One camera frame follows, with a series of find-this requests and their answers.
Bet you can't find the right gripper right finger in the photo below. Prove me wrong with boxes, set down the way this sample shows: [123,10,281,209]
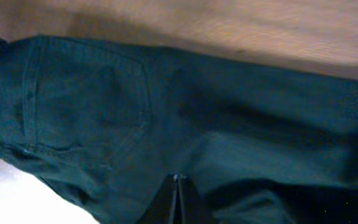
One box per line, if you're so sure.
[176,175,216,224]

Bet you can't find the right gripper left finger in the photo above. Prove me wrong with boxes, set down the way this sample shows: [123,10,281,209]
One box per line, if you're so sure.
[136,174,178,224]

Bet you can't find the black trousers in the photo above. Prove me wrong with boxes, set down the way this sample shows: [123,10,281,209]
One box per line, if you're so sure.
[0,35,358,223]

